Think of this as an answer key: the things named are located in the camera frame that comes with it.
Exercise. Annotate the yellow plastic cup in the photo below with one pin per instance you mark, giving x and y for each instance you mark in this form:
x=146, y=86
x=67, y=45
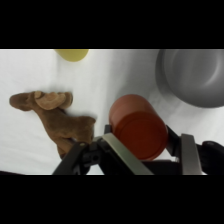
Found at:
x=71, y=55

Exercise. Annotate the orange plastic cup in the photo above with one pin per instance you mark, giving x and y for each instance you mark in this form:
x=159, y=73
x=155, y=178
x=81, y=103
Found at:
x=138, y=128

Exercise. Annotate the grey bowl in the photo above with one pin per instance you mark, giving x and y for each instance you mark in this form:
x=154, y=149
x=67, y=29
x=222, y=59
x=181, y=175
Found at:
x=196, y=78

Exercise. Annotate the brown plush moose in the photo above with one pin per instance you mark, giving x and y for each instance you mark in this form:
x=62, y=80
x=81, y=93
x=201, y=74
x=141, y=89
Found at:
x=60, y=121

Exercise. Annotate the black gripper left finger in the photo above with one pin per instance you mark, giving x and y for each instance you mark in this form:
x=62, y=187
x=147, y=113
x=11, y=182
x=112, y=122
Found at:
x=126, y=156

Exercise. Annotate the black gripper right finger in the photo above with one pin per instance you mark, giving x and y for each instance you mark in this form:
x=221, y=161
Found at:
x=191, y=156

